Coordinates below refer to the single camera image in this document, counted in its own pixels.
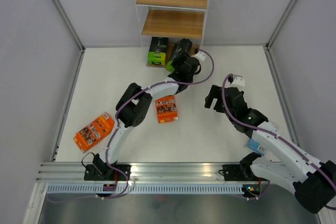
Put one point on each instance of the slotted cable duct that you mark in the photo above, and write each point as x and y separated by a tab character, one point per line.
97	188

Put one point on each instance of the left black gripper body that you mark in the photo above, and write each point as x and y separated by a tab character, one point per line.
180	65

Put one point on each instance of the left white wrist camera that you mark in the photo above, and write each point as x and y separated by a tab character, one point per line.
201	56

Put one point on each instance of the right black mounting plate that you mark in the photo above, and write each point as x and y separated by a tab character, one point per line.
238	173

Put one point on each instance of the aluminium corner post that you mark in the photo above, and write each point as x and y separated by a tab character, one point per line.
284	17
68	25

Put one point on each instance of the orange razor box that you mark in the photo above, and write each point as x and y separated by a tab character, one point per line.
94	132
166	109

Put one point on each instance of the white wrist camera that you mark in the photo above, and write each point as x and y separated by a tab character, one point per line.
201	56
236	81

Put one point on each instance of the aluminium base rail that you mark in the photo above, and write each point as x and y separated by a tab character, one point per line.
73	172

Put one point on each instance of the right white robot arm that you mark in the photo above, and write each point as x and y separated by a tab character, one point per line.
310	180

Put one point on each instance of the right aluminium corner post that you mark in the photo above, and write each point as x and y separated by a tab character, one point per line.
284	17

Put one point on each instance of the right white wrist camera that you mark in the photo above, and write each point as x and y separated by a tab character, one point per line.
236	81

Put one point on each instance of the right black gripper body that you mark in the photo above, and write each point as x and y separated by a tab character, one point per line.
230	119

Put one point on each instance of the black mounting plate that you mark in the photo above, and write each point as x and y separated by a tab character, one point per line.
119	173
238	173

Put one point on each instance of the left aluminium corner post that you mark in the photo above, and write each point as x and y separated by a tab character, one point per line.
68	25

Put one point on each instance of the orange razor box centre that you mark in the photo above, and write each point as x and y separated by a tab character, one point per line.
166	109

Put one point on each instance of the orange razor box left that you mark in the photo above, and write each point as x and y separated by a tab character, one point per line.
94	132

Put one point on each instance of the black green razor box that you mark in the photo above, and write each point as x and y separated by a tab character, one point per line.
181	47
157	51

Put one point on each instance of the blue clear razor blister pack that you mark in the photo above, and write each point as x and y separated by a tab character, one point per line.
255	147

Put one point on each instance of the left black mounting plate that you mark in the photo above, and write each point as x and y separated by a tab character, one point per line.
119	173

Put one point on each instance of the white wire shelf rack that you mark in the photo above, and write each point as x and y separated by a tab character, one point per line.
142	12

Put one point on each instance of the middle wooden shelf board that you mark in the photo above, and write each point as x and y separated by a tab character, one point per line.
169	23

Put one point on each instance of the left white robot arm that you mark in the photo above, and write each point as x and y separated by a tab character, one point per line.
132	109

